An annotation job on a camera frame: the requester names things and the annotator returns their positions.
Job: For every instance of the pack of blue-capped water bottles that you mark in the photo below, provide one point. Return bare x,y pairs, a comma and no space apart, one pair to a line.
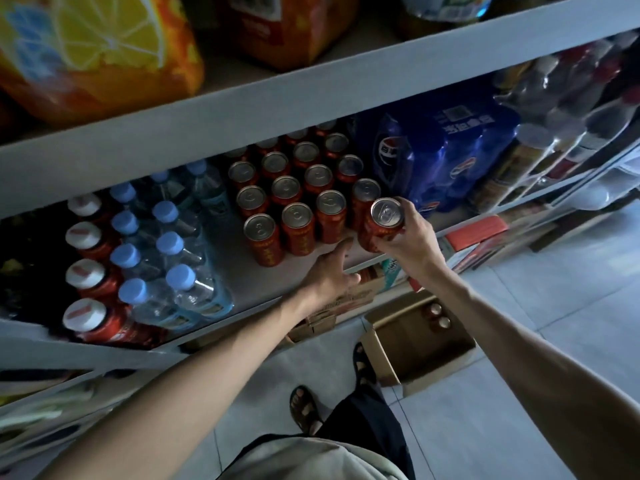
175,294

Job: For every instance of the person's right dark sandal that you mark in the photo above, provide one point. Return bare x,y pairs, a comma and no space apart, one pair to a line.
364,367

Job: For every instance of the grey metal shelf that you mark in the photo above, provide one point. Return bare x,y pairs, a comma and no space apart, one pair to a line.
320,94

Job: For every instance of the orange drink pack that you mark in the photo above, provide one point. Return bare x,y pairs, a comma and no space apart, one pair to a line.
295,34

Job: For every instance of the red and white carton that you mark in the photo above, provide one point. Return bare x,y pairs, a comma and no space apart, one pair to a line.
475,229

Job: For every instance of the person's right hand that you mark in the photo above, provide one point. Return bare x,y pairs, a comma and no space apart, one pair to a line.
420,244

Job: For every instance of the clear plastic bag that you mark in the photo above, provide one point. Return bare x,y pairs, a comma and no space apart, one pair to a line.
610,187

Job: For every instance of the stack of colourful packets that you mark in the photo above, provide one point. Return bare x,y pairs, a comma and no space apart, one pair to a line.
45,419

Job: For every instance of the person's dark sandal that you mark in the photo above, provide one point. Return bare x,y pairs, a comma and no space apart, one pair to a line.
302,409
364,367

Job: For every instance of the tan printed carton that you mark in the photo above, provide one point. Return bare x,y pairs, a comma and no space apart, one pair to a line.
350,299

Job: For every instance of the person's left dark sandal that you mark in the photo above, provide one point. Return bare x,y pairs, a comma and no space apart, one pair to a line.
302,409

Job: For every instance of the shrink-wrapped pack of gold tins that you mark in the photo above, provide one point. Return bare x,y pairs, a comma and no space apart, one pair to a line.
520,164

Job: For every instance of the pack of red-capped clear bottles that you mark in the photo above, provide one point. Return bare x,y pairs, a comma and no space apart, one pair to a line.
585,109

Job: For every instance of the dark shorts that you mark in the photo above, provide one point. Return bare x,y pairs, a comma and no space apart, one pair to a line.
365,419

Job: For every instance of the person's left forearm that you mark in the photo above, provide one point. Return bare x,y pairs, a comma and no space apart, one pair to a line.
190,394

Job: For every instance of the yellow lemon-print drink pack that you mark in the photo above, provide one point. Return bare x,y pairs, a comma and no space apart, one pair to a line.
100,54

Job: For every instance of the group of red cans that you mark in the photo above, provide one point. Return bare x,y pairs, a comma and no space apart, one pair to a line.
300,219

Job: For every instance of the white blue-printed carton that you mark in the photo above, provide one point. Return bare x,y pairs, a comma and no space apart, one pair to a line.
395,272

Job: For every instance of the person's left hand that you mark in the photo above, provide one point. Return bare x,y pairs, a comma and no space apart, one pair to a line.
330,284

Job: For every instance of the blue cola bottle pack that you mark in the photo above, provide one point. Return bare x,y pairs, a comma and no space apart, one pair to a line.
440,154

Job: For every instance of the brown flat carton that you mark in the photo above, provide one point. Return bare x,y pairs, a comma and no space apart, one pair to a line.
315,327

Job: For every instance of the person's right forearm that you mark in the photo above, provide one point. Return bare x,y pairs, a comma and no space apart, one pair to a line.
525,369

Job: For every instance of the pack of yellow-capped dark bottles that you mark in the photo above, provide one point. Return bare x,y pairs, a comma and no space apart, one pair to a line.
12,267

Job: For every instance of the clear labelled bottle pack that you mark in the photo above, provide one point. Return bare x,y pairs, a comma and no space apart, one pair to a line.
440,14

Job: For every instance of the pack of white-capped red bottles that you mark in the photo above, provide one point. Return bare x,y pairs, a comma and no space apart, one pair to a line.
105,327

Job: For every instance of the brown cardboard box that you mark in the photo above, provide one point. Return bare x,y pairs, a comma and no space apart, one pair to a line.
415,354

